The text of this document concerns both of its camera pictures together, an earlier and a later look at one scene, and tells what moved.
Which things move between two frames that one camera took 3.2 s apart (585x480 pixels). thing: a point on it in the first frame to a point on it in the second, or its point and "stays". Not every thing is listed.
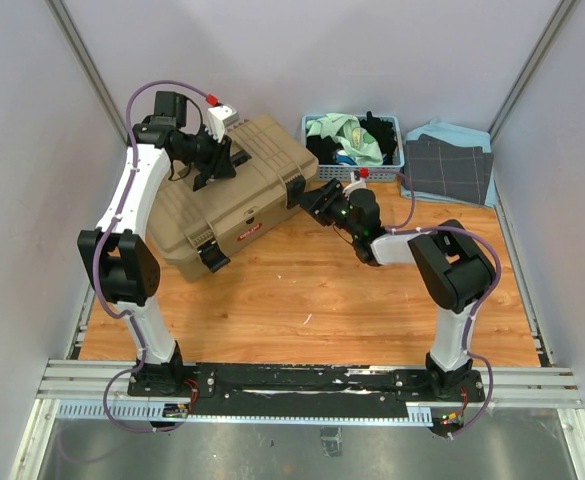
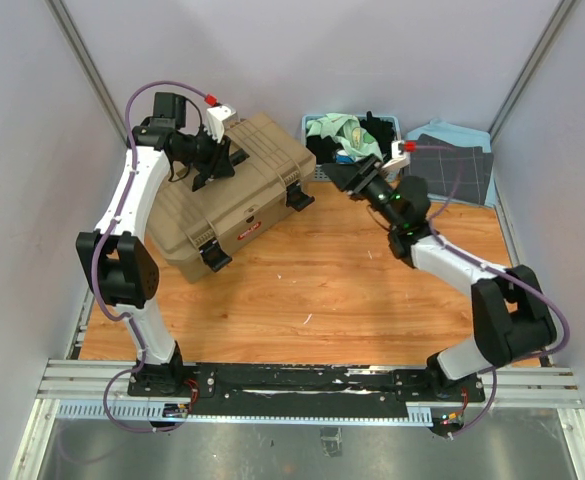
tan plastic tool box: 228,210 stays
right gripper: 318,201 to 361,174
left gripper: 221,162 stays
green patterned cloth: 348,133 stays
